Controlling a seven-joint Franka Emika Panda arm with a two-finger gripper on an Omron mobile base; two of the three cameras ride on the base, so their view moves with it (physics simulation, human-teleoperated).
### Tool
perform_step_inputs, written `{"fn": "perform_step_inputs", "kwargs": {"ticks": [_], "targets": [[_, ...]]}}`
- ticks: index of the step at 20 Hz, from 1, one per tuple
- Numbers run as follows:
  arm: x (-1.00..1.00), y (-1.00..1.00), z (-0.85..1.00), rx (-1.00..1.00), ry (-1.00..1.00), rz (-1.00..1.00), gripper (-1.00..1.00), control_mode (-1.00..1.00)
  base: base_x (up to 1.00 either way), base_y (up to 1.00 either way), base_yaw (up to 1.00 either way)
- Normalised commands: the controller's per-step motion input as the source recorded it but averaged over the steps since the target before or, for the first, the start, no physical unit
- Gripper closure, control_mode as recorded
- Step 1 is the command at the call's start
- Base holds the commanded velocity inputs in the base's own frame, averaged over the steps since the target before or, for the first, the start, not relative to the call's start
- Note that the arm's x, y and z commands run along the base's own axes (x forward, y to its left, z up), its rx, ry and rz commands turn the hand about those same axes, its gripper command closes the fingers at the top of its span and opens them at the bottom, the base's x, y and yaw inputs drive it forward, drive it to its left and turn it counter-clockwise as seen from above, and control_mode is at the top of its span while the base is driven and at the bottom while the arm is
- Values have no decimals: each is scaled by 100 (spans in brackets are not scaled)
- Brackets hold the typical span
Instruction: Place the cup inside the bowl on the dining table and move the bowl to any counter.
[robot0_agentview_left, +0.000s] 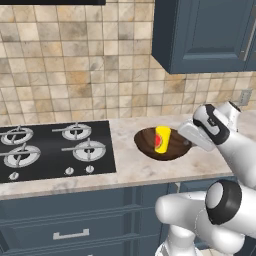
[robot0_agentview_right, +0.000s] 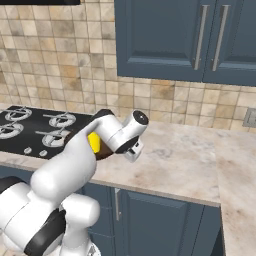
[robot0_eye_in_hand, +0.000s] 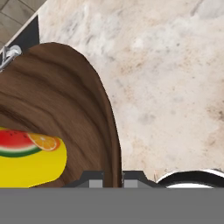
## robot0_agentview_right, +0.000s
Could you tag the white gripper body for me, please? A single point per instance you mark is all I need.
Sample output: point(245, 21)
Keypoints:
point(136, 154)

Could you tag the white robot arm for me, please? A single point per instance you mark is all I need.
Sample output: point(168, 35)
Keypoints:
point(63, 173)

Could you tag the brown bowl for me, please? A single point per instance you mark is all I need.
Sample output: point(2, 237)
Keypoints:
point(106, 151)

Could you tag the yellow rounded object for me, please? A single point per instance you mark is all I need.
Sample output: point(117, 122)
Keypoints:
point(94, 141)

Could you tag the blue narrow base cupboard door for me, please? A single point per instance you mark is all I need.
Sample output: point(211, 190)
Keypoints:
point(105, 226)

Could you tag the grey hob knob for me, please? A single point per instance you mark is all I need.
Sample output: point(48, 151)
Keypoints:
point(27, 150)
point(42, 153)

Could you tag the black hob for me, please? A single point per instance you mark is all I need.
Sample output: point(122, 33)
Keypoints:
point(30, 115)

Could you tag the blue base cupboard front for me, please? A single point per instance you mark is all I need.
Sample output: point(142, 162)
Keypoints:
point(13, 172)

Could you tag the black extractor hood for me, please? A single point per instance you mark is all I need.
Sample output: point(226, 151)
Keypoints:
point(40, 1)

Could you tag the grey wall socket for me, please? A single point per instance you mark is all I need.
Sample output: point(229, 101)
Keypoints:
point(250, 118)

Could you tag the blue wall cupboard door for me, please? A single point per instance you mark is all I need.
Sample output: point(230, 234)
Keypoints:
point(240, 40)
point(160, 36)

